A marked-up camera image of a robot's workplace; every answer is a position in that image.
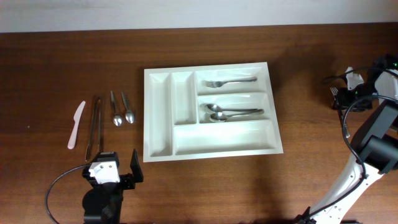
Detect white plastic cutlery tray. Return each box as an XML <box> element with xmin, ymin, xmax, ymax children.
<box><xmin>143</xmin><ymin>62</ymin><xmax>283</xmax><ymax>162</ymax></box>

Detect left black camera cable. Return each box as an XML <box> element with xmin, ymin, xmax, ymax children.
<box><xmin>45</xmin><ymin>164</ymin><xmax>91</xmax><ymax>224</ymax></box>

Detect long metal tongs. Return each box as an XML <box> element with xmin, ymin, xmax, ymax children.
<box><xmin>85</xmin><ymin>97</ymin><xmax>101</xmax><ymax>161</ymax></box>

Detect large metal spoon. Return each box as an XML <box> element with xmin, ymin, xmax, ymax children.
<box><xmin>210</xmin><ymin>109</ymin><xmax>264</xmax><ymax>123</ymax></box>
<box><xmin>202</xmin><ymin>104</ymin><xmax>257</xmax><ymax>114</ymax></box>

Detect right black camera cable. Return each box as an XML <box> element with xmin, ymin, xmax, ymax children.
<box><xmin>321</xmin><ymin>67</ymin><xmax>398</xmax><ymax>218</ymax></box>

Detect metal fork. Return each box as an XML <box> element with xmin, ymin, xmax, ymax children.
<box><xmin>330</xmin><ymin>87</ymin><xmax>350</xmax><ymax>138</ymax></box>
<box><xmin>204</xmin><ymin>77</ymin><xmax>257</xmax><ymax>88</ymax></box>

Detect black camera cable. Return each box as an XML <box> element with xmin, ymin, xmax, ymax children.
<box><xmin>45</xmin><ymin>164</ymin><xmax>91</xmax><ymax>224</ymax></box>
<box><xmin>321</xmin><ymin>67</ymin><xmax>398</xmax><ymax>218</ymax></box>

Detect small metal teaspoon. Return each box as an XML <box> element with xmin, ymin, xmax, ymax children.
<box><xmin>121</xmin><ymin>91</ymin><xmax>135</xmax><ymax>124</ymax></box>
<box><xmin>110</xmin><ymin>91</ymin><xmax>123</xmax><ymax>126</ymax></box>

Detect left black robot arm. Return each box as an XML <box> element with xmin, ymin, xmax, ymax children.
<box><xmin>82</xmin><ymin>150</ymin><xmax>144</xmax><ymax>224</ymax></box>

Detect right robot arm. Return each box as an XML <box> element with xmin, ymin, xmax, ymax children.
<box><xmin>294</xmin><ymin>54</ymin><xmax>397</xmax><ymax>224</ymax></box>

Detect pink plastic knife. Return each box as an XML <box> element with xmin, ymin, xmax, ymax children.
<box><xmin>67</xmin><ymin>101</ymin><xmax>86</xmax><ymax>149</ymax></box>

